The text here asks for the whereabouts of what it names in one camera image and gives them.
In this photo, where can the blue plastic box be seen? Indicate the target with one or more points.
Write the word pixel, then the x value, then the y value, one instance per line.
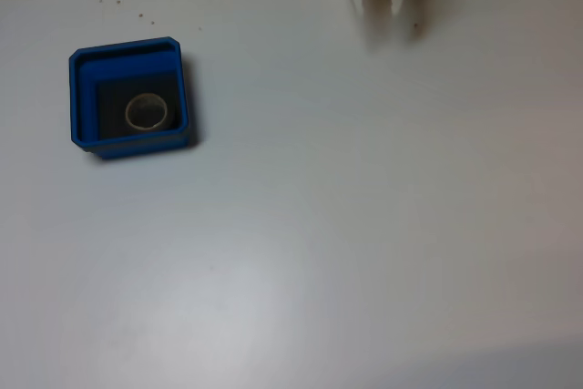
pixel 136 147

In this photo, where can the black tape roll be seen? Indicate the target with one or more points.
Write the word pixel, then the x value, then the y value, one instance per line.
pixel 136 127

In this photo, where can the black square liner pad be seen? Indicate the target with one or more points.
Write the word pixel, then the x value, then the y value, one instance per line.
pixel 109 102

